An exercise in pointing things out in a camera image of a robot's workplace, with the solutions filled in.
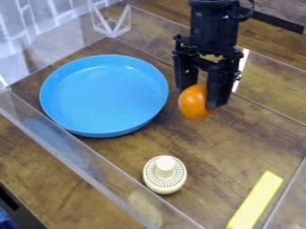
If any blue round tray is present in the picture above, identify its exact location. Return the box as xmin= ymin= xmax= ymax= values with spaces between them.
xmin=40 ymin=55 xmax=168 ymax=138

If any yellow rectangular block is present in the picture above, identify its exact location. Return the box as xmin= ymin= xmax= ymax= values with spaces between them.
xmin=225 ymin=171 xmax=283 ymax=229

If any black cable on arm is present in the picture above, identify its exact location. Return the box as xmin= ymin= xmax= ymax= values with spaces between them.
xmin=225 ymin=0 xmax=255 ymax=22

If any clear acrylic enclosure wall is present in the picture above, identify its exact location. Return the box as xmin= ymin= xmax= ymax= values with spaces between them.
xmin=0 ymin=0 xmax=306 ymax=229

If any orange ball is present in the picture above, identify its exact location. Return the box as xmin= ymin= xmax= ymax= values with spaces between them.
xmin=177 ymin=83 xmax=213 ymax=120

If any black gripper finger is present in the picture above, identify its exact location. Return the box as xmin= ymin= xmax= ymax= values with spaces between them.
xmin=173 ymin=55 xmax=197 ymax=93
xmin=205 ymin=65 xmax=240 ymax=108

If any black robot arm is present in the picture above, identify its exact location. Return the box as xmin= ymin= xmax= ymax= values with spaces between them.
xmin=172 ymin=0 xmax=243 ymax=108

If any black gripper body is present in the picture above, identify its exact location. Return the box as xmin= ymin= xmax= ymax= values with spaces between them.
xmin=173 ymin=5 xmax=243 ymax=72

